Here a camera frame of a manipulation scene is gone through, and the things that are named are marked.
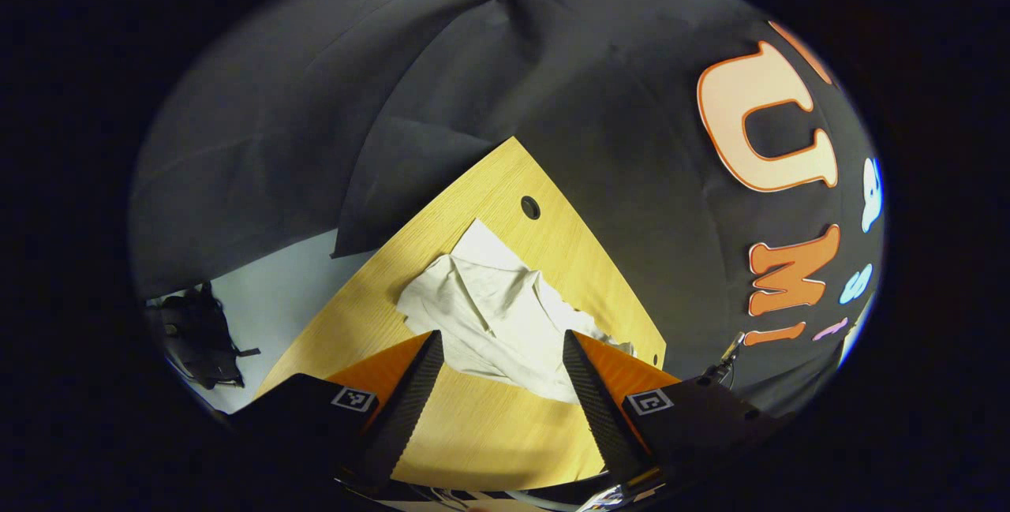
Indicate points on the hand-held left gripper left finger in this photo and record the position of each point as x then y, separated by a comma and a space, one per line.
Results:
406, 409

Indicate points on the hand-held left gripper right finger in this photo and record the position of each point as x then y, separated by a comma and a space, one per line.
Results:
596, 409

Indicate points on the white jeans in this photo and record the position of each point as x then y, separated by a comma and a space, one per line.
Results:
489, 307

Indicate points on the metal clamp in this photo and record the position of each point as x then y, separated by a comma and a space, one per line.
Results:
730, 350

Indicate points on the black bag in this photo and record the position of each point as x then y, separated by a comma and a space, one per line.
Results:
197, 330

